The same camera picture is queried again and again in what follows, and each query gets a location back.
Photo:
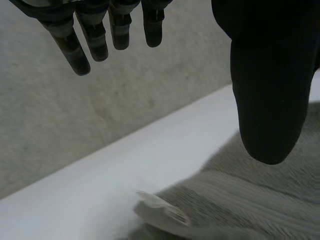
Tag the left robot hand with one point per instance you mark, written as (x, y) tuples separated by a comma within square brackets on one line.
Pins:
[(270, 100)]

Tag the grey towel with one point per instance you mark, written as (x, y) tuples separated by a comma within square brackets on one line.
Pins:
[(240, 197)]

